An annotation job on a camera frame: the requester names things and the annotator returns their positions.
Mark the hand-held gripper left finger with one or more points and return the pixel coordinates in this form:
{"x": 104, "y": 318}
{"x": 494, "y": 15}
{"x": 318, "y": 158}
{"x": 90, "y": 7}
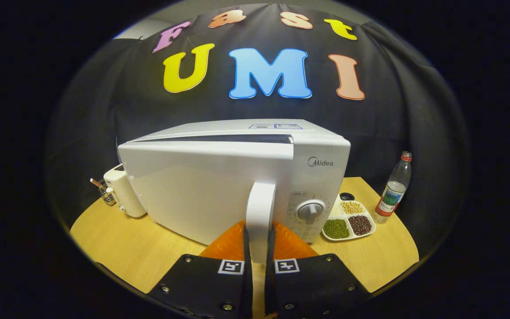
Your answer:
{"x": 248, "y": 283}

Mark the clear plastic water bottle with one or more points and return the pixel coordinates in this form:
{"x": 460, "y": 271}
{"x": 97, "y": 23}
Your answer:
{"x": 393, "y": 190}

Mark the white divided dish with beans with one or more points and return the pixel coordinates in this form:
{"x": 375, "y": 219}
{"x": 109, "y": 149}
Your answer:
{"x": 335, "y": 229}

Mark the black backdrop cloth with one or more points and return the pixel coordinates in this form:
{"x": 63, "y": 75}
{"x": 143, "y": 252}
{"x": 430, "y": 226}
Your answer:
{"x": 104, "y": 88}

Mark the small black cap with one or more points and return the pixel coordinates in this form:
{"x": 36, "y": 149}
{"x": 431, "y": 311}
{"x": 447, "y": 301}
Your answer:
{"x": 347, "y": 196}

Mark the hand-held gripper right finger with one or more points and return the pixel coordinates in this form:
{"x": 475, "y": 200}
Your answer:
{"x": 269, "y": 288}

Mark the white toaster oven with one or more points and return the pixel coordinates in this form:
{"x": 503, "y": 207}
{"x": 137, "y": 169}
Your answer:
{"x": 202, "y": 186}

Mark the white bread toaster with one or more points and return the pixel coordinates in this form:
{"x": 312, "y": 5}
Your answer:
{"x": 126, "y": 195}

